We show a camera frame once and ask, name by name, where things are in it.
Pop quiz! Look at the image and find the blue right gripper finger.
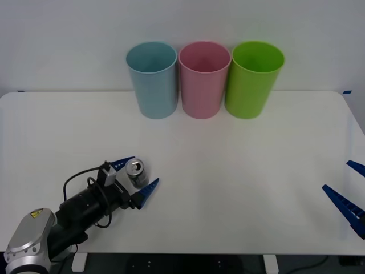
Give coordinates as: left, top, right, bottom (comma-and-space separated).
322, 184, 365, 240
346, 160, 365, 177

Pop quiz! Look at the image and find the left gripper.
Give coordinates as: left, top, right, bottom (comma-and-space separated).
106, 155, 160, 211

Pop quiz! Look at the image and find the dark drink can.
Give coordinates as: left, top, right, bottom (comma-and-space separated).
125, 158, 150, 190

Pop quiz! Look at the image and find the pale blue plastic bin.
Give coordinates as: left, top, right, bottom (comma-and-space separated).
125, 41, 178, 120

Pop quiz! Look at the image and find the white table leg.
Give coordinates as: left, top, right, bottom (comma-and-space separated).
263, 255, 279, 274
71, 253, 87, 273

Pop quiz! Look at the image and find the pink plastic bin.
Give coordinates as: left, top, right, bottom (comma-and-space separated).
178, 41, 232, 120

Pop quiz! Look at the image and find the green plastic bin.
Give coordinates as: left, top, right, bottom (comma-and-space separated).
224, 40, 286, 120

